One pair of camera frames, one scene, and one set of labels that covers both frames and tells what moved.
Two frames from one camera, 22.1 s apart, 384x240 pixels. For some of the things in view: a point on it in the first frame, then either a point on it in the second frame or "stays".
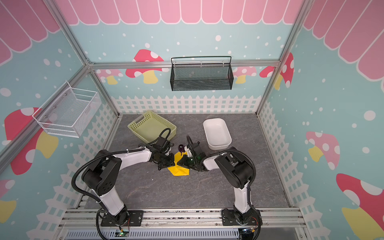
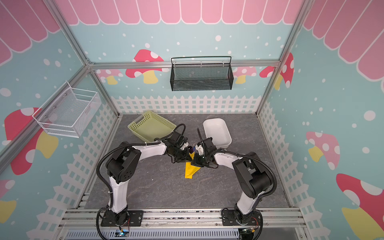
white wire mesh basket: x=67 y=112 stays
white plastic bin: x=217 y=133 stays
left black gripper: x=171 y=163 -> x=185 y=158
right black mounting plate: x=228 y=218 stays
